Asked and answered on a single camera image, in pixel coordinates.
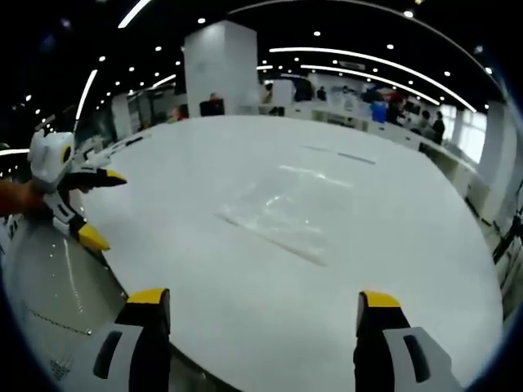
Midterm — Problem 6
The black tripod stand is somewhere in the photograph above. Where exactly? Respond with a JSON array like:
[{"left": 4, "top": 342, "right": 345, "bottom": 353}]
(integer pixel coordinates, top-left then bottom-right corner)
[{"left": 491, "top": 214, "right": 523, "bottom": 265}]

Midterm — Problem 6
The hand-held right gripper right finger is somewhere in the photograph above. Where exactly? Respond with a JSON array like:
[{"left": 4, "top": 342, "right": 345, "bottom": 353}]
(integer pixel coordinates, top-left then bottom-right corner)
[{"left": 353, "top": 290, "right": 465, "bottom": 392}]

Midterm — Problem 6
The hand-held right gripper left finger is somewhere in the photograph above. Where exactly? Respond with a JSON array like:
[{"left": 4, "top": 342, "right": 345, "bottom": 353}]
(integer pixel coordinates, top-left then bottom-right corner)
[{"left": 79, "top": 287, "right": 172, "bottom": 392}]

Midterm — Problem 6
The blue container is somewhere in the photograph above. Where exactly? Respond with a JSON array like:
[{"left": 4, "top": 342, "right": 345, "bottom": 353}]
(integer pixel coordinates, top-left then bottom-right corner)
[{"left": 369, "top": 101, "right": 388, "bottom": 123}]

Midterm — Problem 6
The clear resealable plastic bag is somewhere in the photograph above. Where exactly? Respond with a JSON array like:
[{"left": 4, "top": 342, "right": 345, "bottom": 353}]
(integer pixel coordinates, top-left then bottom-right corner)
[{"left": 214, "top": 143, "right": 377, "bottom": 269}]

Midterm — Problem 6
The white square pillar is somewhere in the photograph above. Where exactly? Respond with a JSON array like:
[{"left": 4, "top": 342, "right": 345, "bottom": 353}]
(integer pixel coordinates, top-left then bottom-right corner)
[{"left": 183, "top": 19, "right": 260, "bottom": 118}]

